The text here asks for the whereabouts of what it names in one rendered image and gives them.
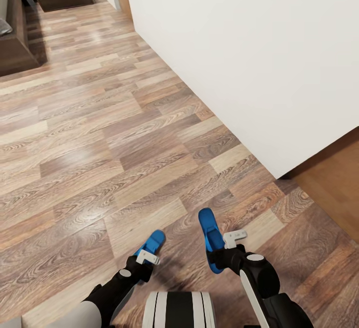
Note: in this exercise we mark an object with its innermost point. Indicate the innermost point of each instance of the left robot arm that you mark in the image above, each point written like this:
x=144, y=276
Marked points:
x=104, y=303

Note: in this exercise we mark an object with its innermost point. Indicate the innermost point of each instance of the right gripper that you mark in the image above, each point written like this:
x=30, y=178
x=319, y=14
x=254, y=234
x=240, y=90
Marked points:
x=223, y=257

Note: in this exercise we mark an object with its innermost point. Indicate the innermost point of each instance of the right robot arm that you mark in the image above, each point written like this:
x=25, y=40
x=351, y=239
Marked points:
x=261, y=284

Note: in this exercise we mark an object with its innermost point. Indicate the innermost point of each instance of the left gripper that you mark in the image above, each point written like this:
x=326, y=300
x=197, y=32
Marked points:
x=145, y=270

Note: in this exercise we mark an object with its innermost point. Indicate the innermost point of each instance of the sandal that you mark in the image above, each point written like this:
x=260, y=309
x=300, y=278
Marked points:
x=213, y=237
x=153, y=242

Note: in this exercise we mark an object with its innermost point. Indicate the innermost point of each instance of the bed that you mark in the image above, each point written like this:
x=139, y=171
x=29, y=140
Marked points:
x=15, y=55

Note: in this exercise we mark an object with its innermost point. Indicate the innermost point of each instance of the robot trunk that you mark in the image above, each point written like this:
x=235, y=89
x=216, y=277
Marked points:
x=179, y=310

